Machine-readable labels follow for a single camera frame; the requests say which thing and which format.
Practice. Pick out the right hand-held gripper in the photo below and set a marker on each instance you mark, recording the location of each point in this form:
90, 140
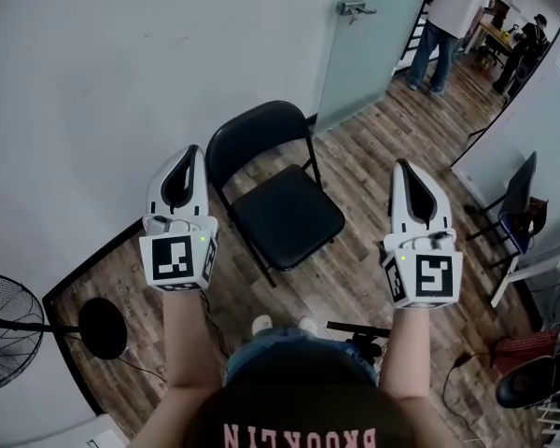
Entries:
429, 273

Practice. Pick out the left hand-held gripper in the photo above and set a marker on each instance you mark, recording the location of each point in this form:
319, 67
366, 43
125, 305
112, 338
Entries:
177, 259

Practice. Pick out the black folding chair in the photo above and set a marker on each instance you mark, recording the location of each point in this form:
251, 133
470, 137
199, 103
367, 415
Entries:
284, 217

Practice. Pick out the person's left forearm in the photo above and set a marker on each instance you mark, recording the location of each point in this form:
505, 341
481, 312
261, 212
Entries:
186, 343

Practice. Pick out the person's right forearm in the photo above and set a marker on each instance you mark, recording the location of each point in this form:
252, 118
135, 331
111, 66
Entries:
408, 353

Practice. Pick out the white table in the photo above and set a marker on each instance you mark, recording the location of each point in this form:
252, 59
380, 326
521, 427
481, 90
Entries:
541, 269

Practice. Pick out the black bar device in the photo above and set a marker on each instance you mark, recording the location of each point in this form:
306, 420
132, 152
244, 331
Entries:
359, 329

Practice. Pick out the black standing fan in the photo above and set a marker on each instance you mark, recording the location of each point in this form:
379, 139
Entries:
102, 329

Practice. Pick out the person's left white shoe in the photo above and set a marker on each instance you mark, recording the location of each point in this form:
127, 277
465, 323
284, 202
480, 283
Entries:
262, 325

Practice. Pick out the person's white shoe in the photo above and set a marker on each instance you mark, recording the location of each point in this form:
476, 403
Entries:
262, 325
308, 325

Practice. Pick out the frosted glass door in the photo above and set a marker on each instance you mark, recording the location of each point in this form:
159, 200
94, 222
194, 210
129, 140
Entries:
368, 54

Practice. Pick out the person's right white shoe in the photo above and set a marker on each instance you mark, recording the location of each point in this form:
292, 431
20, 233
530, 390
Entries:
308, 325

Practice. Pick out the blue jeans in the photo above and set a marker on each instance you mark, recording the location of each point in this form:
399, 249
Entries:
261, 348

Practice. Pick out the red patterned cloth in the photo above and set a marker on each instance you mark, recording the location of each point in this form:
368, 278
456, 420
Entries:
527, 348

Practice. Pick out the black round seat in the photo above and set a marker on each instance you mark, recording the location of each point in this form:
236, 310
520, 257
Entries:
536, 383

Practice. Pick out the black shirt with pink print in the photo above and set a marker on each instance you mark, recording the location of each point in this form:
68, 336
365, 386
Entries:
303, 390

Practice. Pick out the grey chair with black frame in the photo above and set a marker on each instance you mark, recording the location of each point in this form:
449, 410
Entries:
520, 189

